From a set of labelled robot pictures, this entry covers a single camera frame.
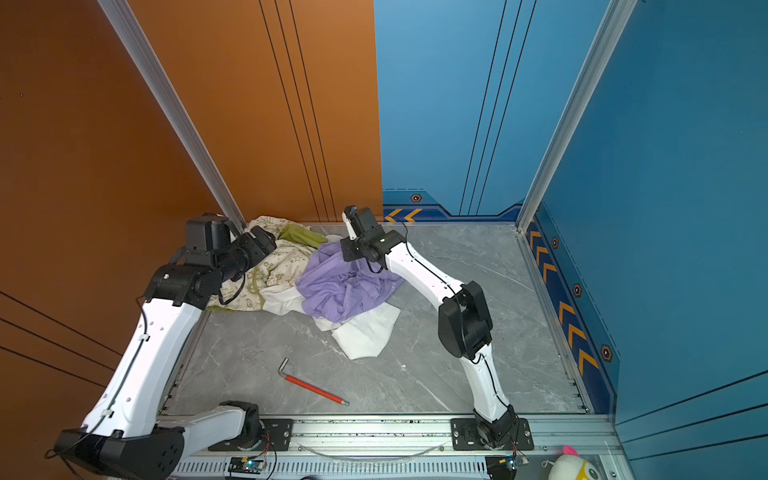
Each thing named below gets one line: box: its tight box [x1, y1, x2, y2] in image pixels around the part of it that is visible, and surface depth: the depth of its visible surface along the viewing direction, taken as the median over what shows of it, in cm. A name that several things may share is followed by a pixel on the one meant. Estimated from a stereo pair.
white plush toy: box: [548, 445, 604, 480], surface depth 65 cm
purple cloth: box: [295, 241, 405, 322], surface depth 91 cm
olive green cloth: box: [278, 224, 328, 249], surface depth 102 cm
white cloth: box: [259, 285, 401, 360], surface depth 91 cm
